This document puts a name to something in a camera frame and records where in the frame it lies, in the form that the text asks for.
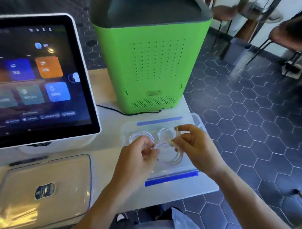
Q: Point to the person's right hand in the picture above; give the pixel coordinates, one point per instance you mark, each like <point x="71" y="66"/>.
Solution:
<point x="203" y="153"/>

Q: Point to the round wooden table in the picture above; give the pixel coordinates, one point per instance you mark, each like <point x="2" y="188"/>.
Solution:
<point x="247" y="28"/>

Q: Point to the grey waste bin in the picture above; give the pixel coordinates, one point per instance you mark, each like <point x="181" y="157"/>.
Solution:
<point x="236" y="52"/>

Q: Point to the person's right forearm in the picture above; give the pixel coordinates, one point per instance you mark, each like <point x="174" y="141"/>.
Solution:
<point x="247" y="203"/>

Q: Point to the white touchscreen terminal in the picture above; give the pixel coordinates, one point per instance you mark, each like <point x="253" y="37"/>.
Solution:
<point x="47" y="82"/>

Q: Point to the person's left forearm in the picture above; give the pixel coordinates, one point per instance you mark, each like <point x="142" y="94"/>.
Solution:
<point x="101" y="210"/>

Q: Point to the black frame glass lantern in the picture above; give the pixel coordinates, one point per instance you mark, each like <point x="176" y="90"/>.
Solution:
<point x="262" y="7"/>

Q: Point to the person's left white shoe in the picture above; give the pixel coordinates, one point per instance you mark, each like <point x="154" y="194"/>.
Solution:
<point x="121" y="216"/>

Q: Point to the black pen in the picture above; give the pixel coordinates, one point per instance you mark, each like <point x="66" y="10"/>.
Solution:
<point x="28" y="161"/>

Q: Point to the green cabinet machine grey top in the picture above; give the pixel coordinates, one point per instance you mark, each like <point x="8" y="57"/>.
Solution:
<point x="153" y="66"/>

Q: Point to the clear plastic lid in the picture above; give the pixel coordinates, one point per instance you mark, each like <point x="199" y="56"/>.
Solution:
<point x="59" y="169"/>

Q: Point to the clear container with blue clips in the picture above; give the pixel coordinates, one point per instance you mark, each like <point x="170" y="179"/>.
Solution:
<point x="170" y="172"/>

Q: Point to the person's left hand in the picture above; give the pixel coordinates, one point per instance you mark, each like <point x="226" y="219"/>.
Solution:
<point x="134" y="165"/>

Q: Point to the orange brown chair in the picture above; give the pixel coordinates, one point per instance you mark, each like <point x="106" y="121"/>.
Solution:
<point x="224" y="13"/>

